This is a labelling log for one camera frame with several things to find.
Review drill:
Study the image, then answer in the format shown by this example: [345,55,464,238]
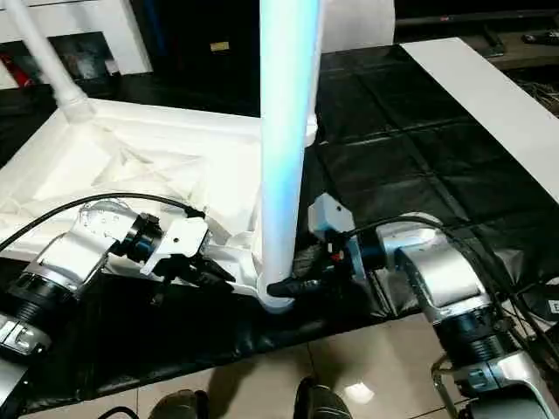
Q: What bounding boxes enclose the white plastic table top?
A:
[0,98,320,316]

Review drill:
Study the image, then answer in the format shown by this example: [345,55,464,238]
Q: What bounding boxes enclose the white plastic table leg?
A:
[6,0,95,126]
[303,111,320,148]
[257,0,325,287]

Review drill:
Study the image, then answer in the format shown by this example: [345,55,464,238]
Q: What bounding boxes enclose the dark left robot foot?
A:
[150,389,210,419]

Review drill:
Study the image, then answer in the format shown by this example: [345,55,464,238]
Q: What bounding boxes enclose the black box with gold label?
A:
[143,0,263,117]

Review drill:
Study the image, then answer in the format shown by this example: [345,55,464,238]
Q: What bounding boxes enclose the flat white board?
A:
[399,37,559,191]

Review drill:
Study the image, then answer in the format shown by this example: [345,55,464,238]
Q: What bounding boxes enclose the white panel with screw holes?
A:
[321,0,397,52]

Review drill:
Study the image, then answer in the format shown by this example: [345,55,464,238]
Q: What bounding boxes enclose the white glass-door cabinet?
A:
[0,0,154,91]

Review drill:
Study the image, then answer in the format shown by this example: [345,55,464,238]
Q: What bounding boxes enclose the black bar with red light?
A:
[395,12,559,24]

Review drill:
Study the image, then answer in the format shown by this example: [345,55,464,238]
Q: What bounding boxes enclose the black remote control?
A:
[521,31,559,45]

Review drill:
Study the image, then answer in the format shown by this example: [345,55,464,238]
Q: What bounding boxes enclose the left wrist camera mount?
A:
[139,216,210,276]

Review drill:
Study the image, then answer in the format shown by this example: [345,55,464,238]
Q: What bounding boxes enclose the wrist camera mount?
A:
[307,193,366,280]
[139,216,210,276]

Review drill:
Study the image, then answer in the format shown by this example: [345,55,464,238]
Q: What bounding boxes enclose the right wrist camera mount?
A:
[307,193,366,280]

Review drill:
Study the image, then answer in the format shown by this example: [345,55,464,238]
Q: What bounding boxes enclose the chrome tube frame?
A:
[430,353,464,419]

